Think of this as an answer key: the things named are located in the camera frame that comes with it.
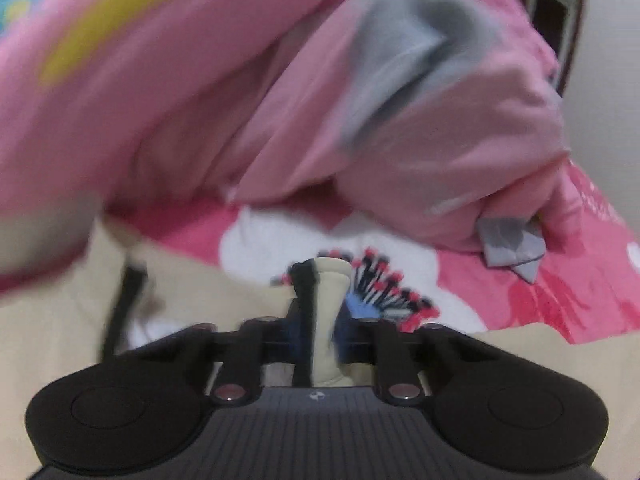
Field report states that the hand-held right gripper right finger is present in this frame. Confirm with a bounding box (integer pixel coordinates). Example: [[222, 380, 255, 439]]
[[337, 310, 493, 405]]

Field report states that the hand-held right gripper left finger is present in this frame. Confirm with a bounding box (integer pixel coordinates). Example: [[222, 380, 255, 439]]
[[127, 310, 301, 405]]

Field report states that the beige zip hoodie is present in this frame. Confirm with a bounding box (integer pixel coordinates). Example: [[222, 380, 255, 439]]
[[0, 215, 640, 480]]

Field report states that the pink floral bed sheet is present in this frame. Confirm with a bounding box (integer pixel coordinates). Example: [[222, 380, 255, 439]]
[[105, 160, 640, 346]]

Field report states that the pink printed duvet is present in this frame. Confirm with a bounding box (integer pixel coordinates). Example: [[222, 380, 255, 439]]
[[0, 0, 573, 291]]

